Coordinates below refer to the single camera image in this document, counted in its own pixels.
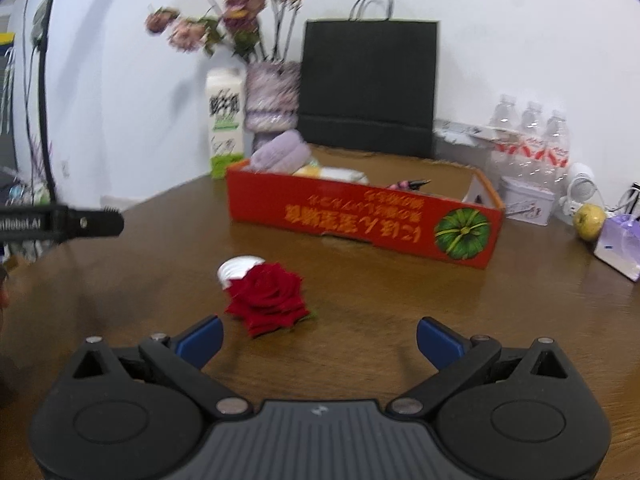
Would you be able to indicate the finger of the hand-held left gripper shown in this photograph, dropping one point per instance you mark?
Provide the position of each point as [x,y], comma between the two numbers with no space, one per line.
[90,221]

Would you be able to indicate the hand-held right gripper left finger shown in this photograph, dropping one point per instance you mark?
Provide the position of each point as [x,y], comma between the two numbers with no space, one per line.
[200,340]

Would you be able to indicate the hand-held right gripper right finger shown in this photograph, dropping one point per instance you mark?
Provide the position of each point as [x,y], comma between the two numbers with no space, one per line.
[439,341]

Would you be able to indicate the red fabric rose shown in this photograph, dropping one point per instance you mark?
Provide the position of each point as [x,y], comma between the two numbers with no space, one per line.
[267,295]

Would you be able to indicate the red cardboard box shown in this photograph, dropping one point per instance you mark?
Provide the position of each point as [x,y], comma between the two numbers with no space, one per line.
[350,210]

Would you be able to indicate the white packet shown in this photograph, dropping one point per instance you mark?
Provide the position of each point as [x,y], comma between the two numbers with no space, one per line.
[345,175]

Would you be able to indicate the white ribbed cap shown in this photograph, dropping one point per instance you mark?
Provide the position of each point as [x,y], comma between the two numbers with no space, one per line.
[237,267]

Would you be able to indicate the black light stand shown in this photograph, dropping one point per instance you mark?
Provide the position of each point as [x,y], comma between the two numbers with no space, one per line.
[44,85]

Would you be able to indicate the white tin box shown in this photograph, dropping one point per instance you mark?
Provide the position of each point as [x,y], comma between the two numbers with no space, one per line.
[525,200]

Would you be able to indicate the white green milk carton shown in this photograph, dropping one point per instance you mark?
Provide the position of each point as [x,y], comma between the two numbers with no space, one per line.
[225,125]

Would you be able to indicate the green apple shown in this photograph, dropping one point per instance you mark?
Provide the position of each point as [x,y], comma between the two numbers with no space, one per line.
[590,222]

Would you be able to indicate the purple tissue pack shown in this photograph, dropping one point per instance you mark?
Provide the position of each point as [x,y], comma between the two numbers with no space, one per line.
[620,245]

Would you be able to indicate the white flat carton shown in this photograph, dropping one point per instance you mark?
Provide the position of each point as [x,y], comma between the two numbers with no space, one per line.
[465,132]

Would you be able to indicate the white mini fan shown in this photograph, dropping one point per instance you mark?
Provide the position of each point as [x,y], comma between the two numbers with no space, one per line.
[580,180]

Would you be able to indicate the purple mottled vase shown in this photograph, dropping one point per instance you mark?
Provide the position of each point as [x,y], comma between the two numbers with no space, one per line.
[270,95]

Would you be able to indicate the clear water bottle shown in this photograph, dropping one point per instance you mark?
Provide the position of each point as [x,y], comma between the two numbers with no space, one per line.
[531,125]
[556,135]
[504,120]

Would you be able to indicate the dried pink rose bouquet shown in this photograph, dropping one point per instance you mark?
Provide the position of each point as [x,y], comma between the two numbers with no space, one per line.
[240,2]

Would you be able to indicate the black paper bag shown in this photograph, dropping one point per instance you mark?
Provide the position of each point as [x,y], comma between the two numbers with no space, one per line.
[365,85]

